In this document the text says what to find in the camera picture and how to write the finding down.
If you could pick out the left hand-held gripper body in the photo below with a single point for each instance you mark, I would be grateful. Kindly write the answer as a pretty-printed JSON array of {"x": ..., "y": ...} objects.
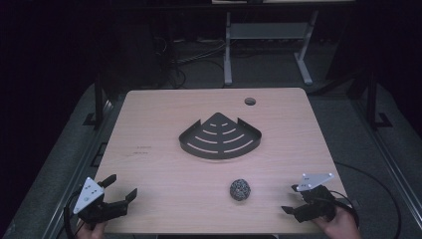
[{"x": 96, "y": 207}]

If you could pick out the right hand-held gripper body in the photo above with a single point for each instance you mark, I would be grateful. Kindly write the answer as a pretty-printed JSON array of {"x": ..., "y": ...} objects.
[{"x": 315, "y": 202}]

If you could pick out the speckled black and white ball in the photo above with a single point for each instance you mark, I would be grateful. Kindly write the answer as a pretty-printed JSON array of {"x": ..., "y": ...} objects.
[{"x": 240, "y": 190}]

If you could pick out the black metal corner shelf tray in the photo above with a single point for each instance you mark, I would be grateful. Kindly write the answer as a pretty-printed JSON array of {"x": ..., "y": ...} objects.
[{"x": 219, "y": 141}]

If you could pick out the person's left hand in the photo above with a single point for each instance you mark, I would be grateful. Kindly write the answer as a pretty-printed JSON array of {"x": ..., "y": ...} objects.
[{"x": 94, "y": 231}]

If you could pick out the person's right hand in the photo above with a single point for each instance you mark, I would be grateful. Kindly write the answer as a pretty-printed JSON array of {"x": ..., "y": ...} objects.
[{"x": 338, "y": 224}]

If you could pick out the aluminium rail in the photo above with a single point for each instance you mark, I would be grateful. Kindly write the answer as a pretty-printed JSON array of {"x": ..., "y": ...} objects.
[
  {"x": 78, "y": 172},
  {"x": 388, "y": 159}
]

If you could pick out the black upright post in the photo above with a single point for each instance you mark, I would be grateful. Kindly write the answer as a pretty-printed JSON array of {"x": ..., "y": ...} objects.
[
  {"x": 98, "y": 99},
  {"x": 373, "y": 99}
]

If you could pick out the grey metal table frame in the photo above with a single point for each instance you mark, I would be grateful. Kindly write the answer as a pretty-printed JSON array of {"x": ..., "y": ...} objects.
[{"x": 265, "y": 31}]

